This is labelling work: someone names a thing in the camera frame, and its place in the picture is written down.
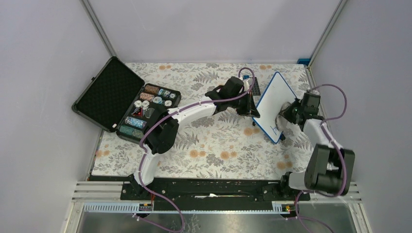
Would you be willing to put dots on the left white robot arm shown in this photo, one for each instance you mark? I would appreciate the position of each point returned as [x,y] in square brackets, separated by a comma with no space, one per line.
[161,132]

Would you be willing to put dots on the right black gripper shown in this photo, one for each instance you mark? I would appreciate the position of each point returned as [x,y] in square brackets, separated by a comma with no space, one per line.
[286,112]

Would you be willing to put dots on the floral table mat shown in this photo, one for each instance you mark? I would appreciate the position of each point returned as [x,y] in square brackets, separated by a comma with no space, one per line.
[227,145]

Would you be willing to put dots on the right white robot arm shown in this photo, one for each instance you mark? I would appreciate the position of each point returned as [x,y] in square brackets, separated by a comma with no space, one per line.
[330,166]

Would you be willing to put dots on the silver sparkly scrub sponge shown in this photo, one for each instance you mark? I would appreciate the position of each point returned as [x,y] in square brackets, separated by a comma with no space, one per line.
[281,122]

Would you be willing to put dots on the blue framed whiteboard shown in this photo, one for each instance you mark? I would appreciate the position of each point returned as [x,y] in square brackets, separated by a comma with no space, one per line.
[277,92]

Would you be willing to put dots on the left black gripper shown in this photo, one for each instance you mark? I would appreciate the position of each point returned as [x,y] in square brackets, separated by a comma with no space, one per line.
[250,107]

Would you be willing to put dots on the blue corner bracket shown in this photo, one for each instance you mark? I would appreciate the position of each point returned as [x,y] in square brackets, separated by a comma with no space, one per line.
[303,61]

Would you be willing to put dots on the dark grey lego baseplate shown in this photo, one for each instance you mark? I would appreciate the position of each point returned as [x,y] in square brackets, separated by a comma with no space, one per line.
[256,89]

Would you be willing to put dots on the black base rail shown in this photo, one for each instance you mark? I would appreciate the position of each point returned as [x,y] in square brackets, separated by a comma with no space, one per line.
[210,194]

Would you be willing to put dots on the black poker chip case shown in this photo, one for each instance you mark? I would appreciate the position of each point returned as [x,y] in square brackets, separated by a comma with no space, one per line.
[119,101]

